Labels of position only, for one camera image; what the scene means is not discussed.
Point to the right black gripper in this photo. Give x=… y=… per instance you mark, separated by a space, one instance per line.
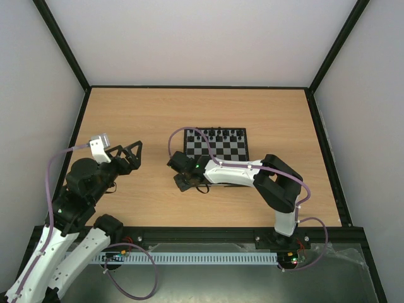
x=182 y=178

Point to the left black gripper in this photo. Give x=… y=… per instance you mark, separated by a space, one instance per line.
x=135 y=161

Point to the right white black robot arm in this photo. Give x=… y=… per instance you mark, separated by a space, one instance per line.
x=276 y=182

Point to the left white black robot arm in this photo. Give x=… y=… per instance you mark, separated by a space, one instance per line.
x=51 y=270

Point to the circuit board with leds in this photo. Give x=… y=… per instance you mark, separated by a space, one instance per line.
x=293 y=258

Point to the black and white chessboard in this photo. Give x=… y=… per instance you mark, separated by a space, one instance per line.
x=224 y=151

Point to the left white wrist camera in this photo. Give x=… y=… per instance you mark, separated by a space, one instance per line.
x=98 y=144

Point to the white slotted cable duct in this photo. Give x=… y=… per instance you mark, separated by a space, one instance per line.
x=193 y=258

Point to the black frame post left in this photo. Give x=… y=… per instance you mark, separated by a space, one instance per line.
x=55 y=30

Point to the black frame post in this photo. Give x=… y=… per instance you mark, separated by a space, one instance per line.
x=55 y=30
x=337 y=45

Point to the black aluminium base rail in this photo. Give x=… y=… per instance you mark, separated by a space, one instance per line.
x=262 y=238

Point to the black frame post right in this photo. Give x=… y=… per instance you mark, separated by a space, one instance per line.
x=337 y=45

